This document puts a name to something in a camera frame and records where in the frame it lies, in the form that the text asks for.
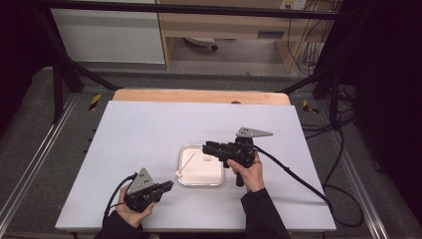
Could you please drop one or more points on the black metal stand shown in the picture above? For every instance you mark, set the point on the black metal stand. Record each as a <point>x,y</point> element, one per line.
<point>333,96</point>
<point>59,86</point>

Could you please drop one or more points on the wooden table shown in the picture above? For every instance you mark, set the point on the wooden table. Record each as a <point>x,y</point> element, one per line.
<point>185,96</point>

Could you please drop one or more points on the square white tray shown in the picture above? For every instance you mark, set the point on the square white tray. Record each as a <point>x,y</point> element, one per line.
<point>202,172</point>

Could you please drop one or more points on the white wall socket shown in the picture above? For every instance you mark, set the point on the white wall socket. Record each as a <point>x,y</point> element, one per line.
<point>293,4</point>

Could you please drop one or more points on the aluminium floor rail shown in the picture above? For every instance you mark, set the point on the aluminium floor rail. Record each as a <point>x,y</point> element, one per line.
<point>36,156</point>
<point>361,186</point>

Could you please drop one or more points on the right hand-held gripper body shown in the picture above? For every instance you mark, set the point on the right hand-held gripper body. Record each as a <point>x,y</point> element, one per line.
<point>242,152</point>

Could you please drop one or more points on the white table board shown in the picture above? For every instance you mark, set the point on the white table board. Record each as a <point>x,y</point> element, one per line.
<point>159,126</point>

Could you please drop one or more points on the white cabinet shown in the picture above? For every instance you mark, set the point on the white cabinet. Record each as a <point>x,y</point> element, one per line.
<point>106,36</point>

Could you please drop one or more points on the black horizontal frame bar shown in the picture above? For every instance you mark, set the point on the black horizontal frame bar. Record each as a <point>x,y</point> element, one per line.
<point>199,10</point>

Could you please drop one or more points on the person's left hand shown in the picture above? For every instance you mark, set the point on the person's left hand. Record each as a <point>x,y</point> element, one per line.
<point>132,215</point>

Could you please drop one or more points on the person's right hand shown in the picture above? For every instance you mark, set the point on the person's right hand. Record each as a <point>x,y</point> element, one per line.
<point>253,177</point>

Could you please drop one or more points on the small white bead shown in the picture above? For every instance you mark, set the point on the small white bead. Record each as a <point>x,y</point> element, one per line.
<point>178,173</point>
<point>207,158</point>

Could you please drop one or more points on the office chair wheel base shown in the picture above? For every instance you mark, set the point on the office chair wheel base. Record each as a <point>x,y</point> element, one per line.
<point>202,41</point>

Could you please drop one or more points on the dark curtain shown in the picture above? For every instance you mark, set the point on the dark curtain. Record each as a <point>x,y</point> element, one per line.
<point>388,83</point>
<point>16,49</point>

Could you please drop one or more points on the light wooden desk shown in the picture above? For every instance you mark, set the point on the light wooden desk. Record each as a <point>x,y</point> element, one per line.
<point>225,25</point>

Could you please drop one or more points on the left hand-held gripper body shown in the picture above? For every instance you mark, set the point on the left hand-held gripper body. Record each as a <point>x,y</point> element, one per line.
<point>141,195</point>

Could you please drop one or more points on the yellow black tape strip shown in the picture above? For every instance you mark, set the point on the yellow black tape strip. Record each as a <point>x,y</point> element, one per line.
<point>308,107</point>
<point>95,102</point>

